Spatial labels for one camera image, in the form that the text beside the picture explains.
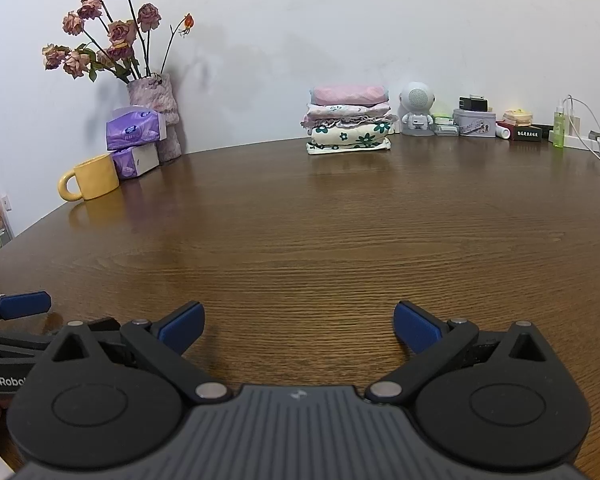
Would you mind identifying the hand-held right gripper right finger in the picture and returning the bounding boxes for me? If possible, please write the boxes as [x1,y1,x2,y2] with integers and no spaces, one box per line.
[370,301,548,403]

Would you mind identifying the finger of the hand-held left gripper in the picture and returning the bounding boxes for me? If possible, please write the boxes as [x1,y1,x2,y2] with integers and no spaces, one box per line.
[0,316,122,362]
[0,291,52,328]

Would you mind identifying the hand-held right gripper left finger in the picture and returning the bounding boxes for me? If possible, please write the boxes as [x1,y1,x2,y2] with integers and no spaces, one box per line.
[52,301,231,403]

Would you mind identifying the pink and blue mesh vest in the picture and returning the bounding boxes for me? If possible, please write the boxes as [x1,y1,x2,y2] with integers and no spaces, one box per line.
[311,85,391,107]

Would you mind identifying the yellow mug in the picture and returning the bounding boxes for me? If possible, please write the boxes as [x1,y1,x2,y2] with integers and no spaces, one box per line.
[58,154,121,202]

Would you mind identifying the purple tissue pack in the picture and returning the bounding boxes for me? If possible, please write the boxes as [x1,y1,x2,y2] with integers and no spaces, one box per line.
[106,106,169,152]
[112,142,161,181]

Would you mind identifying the cream green-flowered folded garment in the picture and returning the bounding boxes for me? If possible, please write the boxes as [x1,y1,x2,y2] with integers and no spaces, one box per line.
[306,122,392,155]

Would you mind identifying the green and white small boxes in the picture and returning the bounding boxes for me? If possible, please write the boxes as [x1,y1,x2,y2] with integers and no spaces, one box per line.
[432,112,459,136]

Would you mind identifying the fuzzy purple vase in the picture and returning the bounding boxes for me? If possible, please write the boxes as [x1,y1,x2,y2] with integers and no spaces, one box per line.
[126,74,183,163]

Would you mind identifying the dark red box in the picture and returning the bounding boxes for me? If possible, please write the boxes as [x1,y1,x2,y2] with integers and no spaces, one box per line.
[497,120,556,142]

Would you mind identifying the white robot speaker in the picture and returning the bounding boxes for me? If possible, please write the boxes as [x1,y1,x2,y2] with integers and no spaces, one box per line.
[399,81,436,136]

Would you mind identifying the pink floral folded garment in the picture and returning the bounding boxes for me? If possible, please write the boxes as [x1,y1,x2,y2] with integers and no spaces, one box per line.
[307,102,392,118]

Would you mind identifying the green spray bottle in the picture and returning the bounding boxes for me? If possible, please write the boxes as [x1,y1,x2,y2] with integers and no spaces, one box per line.
[553,102,567,149]

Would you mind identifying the white power strip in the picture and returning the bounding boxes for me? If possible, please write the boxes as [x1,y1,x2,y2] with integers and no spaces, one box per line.
[549,131,600,154]

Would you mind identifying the dried rose bouquet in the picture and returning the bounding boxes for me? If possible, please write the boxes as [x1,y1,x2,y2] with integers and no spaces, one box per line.
[41,0,197,84]

